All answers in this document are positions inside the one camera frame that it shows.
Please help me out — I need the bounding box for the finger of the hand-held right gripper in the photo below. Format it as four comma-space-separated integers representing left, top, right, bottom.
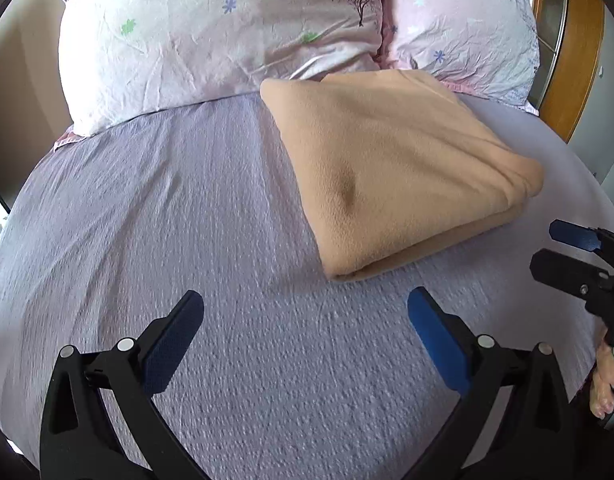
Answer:
548, 219, 614, 257
530, 248, 614, 306

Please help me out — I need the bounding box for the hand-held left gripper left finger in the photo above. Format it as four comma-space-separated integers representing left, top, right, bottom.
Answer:
39, 289, 208, 480

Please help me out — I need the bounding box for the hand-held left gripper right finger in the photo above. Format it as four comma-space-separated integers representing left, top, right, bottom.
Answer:
406, 287, 584, 480

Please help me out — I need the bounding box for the person's right hand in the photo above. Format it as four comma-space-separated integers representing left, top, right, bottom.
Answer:
589, 344, 614, 421

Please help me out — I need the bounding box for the lavender bed sheet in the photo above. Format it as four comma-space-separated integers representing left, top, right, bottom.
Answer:
0, 91, 614, 480

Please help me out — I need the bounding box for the beige folded fleece cloth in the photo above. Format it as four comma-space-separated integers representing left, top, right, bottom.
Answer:
260, 69, 545, 282

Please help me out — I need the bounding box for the pink floral pillow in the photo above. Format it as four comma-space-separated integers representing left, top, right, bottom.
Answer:
378, 0, 541, 116

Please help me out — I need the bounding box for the white floral pillow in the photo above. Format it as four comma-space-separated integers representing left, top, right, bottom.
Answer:
54, 0, 386, 138

